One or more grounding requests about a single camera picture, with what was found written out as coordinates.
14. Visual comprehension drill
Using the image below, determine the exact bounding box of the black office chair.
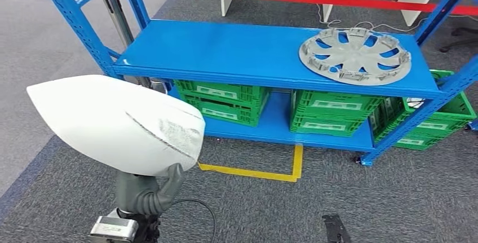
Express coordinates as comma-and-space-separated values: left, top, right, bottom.
439, 27, 478, 54

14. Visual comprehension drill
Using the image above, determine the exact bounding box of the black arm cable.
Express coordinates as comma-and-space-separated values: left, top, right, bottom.
170, 198, 218, 243

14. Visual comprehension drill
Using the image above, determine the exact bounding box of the white floor cable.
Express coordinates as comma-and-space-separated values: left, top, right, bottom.
315, 4, 427, 33

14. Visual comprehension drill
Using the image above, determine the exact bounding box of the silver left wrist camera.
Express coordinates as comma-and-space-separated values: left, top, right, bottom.
88, 208, 140, 243

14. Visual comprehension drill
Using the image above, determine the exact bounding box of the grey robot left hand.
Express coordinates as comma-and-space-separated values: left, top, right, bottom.
114, 162, 184, 218

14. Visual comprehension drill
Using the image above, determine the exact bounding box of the chrome stanchion post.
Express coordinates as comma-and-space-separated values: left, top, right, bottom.
101, 0, 169, 95

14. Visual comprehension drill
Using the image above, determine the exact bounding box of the silver wheel hubcap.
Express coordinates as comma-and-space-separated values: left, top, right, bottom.
298, 27, 412, 86

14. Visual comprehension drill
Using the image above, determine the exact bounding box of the white curved plastic panel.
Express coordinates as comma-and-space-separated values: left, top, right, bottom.
26, 74, 206, 178

